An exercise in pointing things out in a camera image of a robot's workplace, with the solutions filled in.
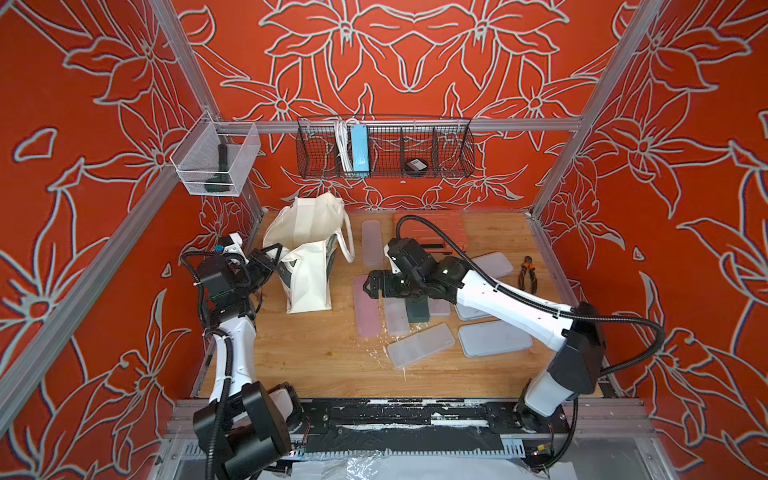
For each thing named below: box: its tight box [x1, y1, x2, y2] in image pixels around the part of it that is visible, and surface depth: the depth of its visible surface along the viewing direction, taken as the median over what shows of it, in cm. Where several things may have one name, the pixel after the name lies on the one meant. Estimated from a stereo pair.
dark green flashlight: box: [204, 143, 232, 193], surface depth 82 cm
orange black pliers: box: [518, 255, 537, 295], surface depth 101 cm
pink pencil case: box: [354, 275, 380, 338], surface depth 92 cm
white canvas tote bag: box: [263, 193, 355, 314], surface depth 85 cm
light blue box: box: [350, 124, 370, 173], surface depth 91 cm
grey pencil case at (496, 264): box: [472, 251, 513, 279], surface depth 103 cm
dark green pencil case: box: [406, 296, 430, 323], surface depth 92 cm
